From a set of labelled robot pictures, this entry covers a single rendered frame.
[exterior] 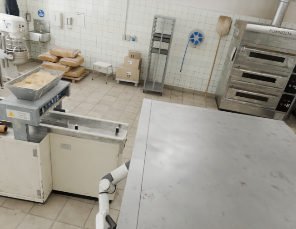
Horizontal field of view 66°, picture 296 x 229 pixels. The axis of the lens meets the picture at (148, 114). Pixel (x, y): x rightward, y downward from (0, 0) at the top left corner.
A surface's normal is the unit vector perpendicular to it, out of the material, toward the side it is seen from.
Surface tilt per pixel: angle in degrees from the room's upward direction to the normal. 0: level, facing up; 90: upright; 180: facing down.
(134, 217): 0
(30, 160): 90
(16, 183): 90
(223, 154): 0
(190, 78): 90
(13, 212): 0
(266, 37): 90
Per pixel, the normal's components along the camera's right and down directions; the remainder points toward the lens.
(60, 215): 0.14, -0.88
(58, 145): -0.09, 0.44
